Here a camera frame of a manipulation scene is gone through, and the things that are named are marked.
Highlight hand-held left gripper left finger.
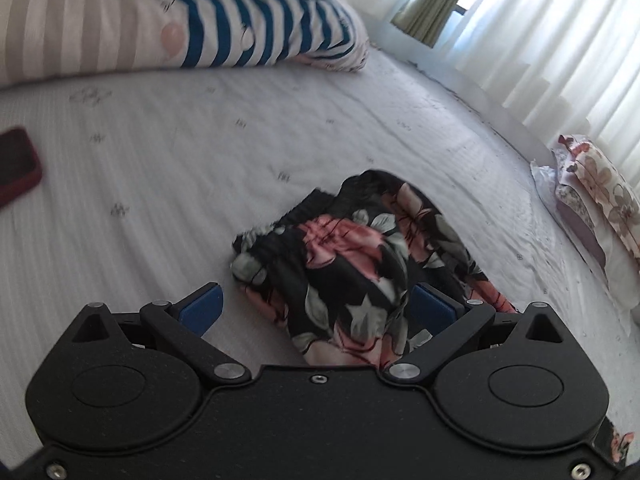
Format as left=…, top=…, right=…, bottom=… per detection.
left=72, top=282, right=252, bottom=387

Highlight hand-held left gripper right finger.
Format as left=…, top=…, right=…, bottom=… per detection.
left=382, top=282, right=573, bottom=387

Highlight black floral pants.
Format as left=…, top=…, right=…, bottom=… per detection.
left=231, top=169, right=635, bottom=471

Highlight bed with grey sheet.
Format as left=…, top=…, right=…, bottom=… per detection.
left=0, top=42, right=640, bottom=428

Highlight purple floral pillow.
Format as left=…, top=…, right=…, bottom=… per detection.
left=554, top=184, right=610, bottom=272

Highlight white pillow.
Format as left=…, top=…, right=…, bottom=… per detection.
left=530, top=159, right=640, bottom=323

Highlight phone in red case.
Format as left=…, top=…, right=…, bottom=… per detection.
left=0, top=127, right=43, bottom=209

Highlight white sheer curtain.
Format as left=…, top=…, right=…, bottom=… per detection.
left=357, top=0, right=640, bottom=163

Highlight green curtain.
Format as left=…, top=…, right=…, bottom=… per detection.
left=390, top=0, right=497, bottom=49

